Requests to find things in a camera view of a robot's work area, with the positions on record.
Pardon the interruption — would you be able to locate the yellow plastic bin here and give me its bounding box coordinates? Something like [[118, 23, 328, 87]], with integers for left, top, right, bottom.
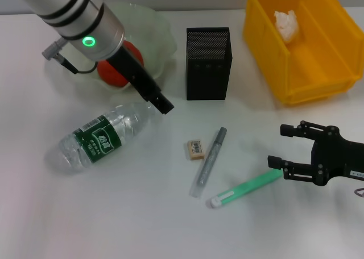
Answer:
[[243, 0, 364, 106]]

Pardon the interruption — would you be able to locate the black mesh pen holder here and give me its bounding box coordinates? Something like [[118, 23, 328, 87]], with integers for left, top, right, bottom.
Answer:
[[186, 27, 233, 101]]

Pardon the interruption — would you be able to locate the white paper ball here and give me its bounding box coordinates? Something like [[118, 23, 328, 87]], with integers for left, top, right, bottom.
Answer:
[[273, 9, 301, 45]]

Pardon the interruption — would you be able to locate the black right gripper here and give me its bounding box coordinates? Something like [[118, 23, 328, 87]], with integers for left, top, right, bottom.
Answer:
[[267, 121, 364, 187]]

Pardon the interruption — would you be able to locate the beige barcode eraser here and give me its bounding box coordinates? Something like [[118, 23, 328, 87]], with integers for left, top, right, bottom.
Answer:
[[187, 139, 206, 161]]

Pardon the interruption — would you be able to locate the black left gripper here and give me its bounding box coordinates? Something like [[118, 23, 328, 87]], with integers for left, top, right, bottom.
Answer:
[[106, 45, 175, 115]]

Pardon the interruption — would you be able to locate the pale green wavy fruit plate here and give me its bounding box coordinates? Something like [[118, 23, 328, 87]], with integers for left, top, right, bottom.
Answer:
[[48, 2, 177, 94]]

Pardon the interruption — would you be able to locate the grey pen in clear sleeve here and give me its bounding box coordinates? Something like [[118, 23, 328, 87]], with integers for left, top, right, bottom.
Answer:
[[189, 127, 228, 199]]

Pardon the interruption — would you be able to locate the mint green pen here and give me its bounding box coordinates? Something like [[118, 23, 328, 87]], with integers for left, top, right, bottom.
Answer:
[[209, 169, 285, 210]]

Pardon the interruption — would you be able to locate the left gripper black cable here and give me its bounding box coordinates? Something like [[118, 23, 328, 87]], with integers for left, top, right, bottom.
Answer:
[[42, 41, 99, 74]]

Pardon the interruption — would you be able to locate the clear green-label water bottle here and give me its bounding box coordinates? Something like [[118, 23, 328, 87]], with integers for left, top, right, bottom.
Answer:
[[45, 101, 157, 174]]

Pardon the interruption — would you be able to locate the orange plush fruit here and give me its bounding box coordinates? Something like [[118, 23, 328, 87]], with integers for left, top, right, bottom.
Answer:
[[96, 41, 144, 89]]

